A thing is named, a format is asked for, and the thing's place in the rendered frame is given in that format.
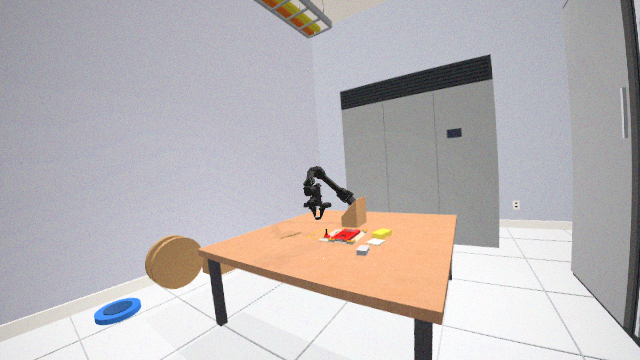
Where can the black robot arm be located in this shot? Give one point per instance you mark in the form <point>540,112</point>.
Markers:
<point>310,189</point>

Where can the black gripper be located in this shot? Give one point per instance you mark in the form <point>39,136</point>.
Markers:
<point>322,206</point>

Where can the yellow rectangular block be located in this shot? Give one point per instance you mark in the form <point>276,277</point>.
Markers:
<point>381,233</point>

